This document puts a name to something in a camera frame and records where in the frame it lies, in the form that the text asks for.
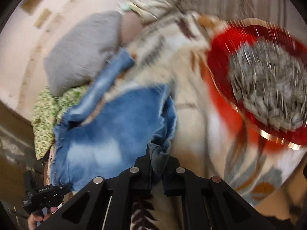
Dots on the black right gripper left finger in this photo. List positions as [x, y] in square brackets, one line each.
[105, 203]

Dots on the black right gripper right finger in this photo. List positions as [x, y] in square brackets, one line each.
[209, 203]

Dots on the blue denim jeans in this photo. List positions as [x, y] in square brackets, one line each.
[139, 121]

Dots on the person's left hand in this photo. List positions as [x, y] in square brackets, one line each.
[34, 218]

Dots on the green patterned cloth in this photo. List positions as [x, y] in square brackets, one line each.
[47, 112]

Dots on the grey patterned folded cloth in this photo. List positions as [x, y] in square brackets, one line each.
[270, 83]

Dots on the red round basket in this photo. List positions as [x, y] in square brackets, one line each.
[228, 40]

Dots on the cream leaf pattern blanket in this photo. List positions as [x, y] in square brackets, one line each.
[211, 138]

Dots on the grey quilted pillow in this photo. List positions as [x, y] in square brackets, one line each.
[83, 52]

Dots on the pink pillow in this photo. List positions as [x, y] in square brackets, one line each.
[131, 26]

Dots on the striped floral mattress cover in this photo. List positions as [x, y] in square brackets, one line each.
[281, 12]

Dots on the brass wall switch plate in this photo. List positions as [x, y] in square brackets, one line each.
[43, 17]

